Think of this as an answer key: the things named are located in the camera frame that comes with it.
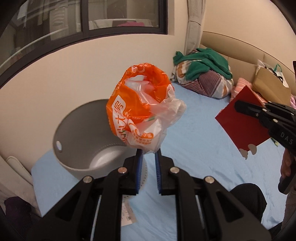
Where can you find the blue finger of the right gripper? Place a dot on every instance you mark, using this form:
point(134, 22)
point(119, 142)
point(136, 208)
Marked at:
point(253, 110)

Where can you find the red envelope packet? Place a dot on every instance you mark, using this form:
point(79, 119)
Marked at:
point(245, 131)

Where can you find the person right hand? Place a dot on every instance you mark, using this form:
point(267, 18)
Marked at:
point(287, 160)

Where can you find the orange plastic bag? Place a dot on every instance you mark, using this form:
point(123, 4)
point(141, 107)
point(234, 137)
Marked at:
point(143, 106)

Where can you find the light blue bed sheet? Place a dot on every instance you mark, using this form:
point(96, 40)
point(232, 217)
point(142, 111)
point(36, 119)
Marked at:
point(200, 146)

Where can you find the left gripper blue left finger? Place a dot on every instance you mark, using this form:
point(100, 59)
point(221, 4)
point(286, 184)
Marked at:
point(138, 174)

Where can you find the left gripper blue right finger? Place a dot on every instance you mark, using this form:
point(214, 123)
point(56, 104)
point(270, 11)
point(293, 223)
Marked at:
point(157, 157)

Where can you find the green towel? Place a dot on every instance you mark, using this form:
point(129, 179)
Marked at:
point(201, 61)

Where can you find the white curtain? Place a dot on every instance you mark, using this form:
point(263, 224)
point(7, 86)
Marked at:
point(196, 14)

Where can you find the striped folded blanket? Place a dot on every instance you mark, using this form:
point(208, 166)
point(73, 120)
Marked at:
point(210, 84)

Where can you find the white printed card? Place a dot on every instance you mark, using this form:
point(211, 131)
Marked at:
point(127, 215)

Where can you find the grey trash bin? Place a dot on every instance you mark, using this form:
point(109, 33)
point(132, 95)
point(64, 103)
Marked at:
point(85, 145)

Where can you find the beige headboard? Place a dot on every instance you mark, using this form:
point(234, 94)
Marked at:
point(242, 57)

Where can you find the brown paper bag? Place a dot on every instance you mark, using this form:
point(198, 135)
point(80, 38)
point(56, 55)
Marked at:
point(270, 87)

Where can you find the dark framed window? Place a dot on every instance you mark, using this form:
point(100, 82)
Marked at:
point(31, 30)

